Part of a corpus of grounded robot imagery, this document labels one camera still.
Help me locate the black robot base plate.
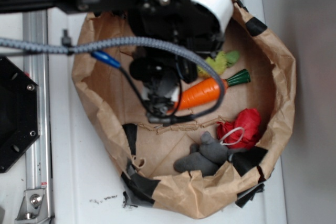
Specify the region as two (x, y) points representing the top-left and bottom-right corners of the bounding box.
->
(1, 57), (39, 173)

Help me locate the aluminium extrusion rail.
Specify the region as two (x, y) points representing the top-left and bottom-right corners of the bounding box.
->
(22, 11), (55, 221)

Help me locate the green plush toy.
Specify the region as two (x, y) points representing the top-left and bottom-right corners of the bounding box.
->
(205, 50), (240, 76)

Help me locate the brown paper bag bin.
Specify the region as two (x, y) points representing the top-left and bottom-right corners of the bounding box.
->
(72, 0), (296, 219)

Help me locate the red crumpled fabric toy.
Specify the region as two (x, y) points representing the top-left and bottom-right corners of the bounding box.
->
(216, 108), (261, 150)

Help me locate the metal corner bracket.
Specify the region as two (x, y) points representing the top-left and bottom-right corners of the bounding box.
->
(15, 189), (48, 223)

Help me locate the blue cable connector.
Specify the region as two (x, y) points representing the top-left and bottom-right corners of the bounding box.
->
(91, 50), (121, 69)

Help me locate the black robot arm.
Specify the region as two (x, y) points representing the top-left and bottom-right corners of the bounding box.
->
(1, 0), (233, 125)

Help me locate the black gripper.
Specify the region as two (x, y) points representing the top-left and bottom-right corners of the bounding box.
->
(129, 48), (197, 126)

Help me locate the orange plastic carrot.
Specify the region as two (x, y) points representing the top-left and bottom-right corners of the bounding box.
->
(170, 69), (251, 111)

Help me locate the grey braided cable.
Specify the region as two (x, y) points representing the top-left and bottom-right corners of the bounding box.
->
(0, 36), (227, 120)

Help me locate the grey plush mouse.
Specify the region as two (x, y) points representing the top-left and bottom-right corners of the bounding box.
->
(173, 132), (230, 177)

